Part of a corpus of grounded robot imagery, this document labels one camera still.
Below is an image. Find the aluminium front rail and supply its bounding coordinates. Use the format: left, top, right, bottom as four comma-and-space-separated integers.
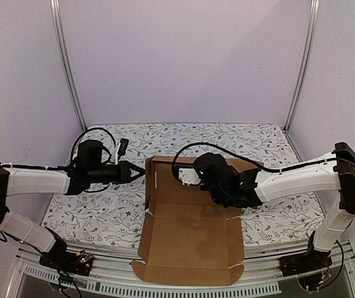
5, 240, 355, 298

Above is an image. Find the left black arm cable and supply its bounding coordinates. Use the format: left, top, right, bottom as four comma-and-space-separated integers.
68, 126, 119, 170

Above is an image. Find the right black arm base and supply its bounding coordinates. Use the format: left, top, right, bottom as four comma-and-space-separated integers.
279, 232, 333, 277

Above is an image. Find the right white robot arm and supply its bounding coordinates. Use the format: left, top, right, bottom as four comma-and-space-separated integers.
193, 142, 355, 271

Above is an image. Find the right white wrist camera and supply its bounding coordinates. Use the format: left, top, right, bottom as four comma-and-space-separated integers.
177, 166, 202, 186

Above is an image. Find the left aluminium frame post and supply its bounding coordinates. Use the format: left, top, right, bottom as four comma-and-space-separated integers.
50, 0, 87, 131

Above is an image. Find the aluminium frame post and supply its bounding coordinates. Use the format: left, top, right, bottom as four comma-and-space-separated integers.
283, 0, 320, 134
50, 0, 87, 131

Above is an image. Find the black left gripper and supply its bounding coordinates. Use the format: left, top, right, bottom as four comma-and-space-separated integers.
88, 161, 146, 185

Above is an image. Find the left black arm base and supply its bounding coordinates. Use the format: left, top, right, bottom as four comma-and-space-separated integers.
39, 240, 94, 276

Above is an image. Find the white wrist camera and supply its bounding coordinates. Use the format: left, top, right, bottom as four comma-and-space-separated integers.
110, 138, 129, 165
177, 166, 202, 186

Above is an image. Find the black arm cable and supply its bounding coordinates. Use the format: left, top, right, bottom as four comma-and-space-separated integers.
171, 142, 343, 184
68, 126, 119, 170

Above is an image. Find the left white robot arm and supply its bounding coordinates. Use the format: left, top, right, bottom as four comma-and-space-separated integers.
0, 138, 145, 269

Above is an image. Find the brown cardboard box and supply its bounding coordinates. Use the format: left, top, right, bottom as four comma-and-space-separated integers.
130, 156, 265, 286

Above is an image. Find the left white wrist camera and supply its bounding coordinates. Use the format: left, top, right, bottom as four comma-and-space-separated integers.
110, 138, 129, 165

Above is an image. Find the right aluminium frame post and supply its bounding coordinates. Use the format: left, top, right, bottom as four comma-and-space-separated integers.
283, 0, 320, 134

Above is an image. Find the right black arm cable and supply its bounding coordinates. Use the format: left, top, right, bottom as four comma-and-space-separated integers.
171, 142, 343, 184

